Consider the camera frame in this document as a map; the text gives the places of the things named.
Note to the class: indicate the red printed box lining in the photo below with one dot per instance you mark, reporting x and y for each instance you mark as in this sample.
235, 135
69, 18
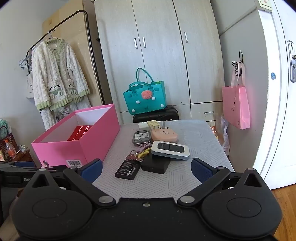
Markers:
79, 133

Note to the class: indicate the grey device with white label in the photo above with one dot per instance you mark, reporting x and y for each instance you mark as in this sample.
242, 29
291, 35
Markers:
141, 136

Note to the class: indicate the black battery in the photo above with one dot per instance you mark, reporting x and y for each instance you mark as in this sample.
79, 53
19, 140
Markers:
128, 170

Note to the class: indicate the white door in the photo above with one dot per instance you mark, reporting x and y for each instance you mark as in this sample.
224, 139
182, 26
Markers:
277, 115

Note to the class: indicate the teal felt tote bag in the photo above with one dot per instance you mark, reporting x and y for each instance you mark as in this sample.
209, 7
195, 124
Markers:
143, 99

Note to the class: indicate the orange drink bottle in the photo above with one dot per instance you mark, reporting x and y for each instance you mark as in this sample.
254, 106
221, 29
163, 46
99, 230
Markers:
10, 150

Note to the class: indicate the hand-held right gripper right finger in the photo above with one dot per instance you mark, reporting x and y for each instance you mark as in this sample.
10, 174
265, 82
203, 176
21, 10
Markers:
201, 170

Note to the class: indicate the black clothes rack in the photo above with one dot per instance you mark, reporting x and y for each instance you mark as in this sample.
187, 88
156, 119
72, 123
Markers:
89, 46

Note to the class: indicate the purple hair clip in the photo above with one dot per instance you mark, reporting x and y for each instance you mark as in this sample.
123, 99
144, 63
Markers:
143, 146

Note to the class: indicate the black suitcase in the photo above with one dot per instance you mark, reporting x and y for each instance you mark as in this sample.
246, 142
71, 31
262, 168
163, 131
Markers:
157, 115

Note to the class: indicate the pink round case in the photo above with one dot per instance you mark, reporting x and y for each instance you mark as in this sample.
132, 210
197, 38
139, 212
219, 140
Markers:
164, 136

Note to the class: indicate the black wall hook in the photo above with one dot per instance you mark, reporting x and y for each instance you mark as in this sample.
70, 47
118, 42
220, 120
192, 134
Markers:
241, 56

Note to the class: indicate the pink cardboard box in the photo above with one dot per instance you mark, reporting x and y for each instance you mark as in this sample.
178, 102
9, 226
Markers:
97, 143

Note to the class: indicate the black back cover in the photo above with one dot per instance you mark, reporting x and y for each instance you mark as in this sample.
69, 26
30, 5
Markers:
155, 165

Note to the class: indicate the pink tote bag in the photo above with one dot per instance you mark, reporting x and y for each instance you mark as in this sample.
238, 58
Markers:
237, 106

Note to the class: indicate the white and blue pocket router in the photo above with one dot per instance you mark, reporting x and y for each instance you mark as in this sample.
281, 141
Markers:
170, 150

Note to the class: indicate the green tissue pack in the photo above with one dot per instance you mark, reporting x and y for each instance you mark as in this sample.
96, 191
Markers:
4, 128

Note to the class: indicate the yellow hair clip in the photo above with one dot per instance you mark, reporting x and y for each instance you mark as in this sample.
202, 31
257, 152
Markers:
143, 154

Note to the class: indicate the white adapter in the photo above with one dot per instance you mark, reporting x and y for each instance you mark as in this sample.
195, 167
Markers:
143, 125

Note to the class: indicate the white and green fluffy robe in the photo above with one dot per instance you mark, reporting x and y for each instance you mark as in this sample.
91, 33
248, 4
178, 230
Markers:
57, 76

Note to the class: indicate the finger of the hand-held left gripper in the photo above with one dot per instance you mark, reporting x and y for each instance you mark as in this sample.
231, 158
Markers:
23, 164

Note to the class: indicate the white hanging tote bag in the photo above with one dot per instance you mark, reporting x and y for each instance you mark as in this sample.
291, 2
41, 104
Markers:
30, 85

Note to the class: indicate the dark wooden nightstand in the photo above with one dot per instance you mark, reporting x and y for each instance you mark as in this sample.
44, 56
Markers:
23, 157

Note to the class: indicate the blue door sticker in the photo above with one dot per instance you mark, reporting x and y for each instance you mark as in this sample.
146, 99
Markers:
273, 76

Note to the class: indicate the white printed plastic bag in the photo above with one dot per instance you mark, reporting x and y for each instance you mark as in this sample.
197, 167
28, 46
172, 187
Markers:
64, 113

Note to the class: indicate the light wood wardrobe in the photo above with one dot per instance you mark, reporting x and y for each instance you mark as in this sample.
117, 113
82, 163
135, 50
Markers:
161, 64

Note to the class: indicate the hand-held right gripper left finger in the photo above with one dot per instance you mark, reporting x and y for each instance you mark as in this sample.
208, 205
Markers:
92, 170

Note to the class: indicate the cream claw clip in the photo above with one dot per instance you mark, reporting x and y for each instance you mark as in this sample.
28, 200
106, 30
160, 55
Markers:
153, 125

